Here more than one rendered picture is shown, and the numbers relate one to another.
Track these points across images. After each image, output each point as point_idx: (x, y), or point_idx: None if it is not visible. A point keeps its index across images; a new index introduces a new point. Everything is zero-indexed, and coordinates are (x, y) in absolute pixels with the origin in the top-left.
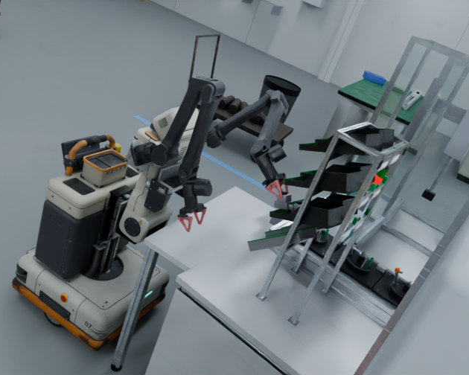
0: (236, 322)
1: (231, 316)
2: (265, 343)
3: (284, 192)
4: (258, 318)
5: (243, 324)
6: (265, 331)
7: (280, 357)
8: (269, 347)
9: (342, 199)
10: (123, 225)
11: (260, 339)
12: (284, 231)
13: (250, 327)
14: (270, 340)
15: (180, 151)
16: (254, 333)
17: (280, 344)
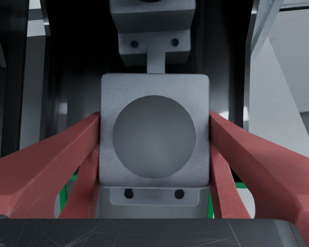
0: None
1: None
2: (281, 84)
3: (180, 117)
4: (253, 125)
5: (296, 131)
6: (262, 100)
7: (274, 56)
8: (280, 75)
9: None
10: None
11: (286, 93)
12: (69, 185)
13: (287, 118)
14: (267, 83)
15: None
16: (289, 106)
17: (255, 70)
